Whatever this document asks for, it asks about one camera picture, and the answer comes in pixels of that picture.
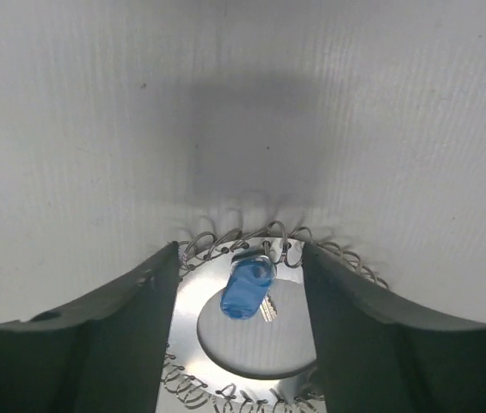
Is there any key with solid blue tag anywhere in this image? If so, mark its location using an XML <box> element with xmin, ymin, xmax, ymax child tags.
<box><xmin>220</xmin><ymin>248</ymin><xmax>277</xmax><ymax>323</ymax></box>

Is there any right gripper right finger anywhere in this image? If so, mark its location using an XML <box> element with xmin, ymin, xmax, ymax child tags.
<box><xmin>302</xmin><ymin>244</ymin><xmax>486</xmax><ymax>412</ymax></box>

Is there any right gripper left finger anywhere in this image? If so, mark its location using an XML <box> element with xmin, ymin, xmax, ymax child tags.
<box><xmin>0</xmin><ymin>243</ymin><xmax>180</xmax><ymax>412</ymax></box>

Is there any metal disc keyring holder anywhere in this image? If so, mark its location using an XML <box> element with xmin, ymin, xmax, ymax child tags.
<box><xmin>161</xmin><ymin>220</ymin><xmax>326</xmax><ymax>412</ymax></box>

